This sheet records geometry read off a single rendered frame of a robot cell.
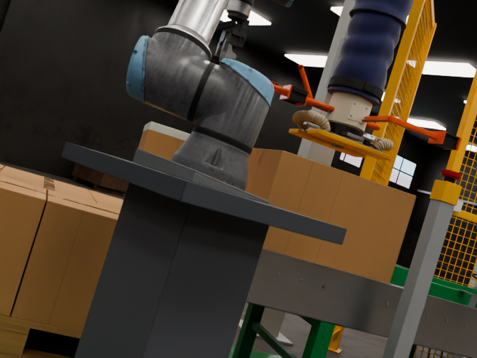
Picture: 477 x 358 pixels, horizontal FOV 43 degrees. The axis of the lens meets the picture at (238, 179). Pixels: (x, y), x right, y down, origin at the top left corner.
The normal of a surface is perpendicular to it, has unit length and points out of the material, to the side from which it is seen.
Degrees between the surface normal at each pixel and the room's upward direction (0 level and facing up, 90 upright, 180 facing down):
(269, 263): 90
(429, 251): 90
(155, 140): 90
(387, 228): 90
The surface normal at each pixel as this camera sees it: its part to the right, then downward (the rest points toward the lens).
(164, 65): 0.08, -0.18
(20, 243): 0.29, 0.07
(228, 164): 0.48, -0.20
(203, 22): 0.59, -0.01
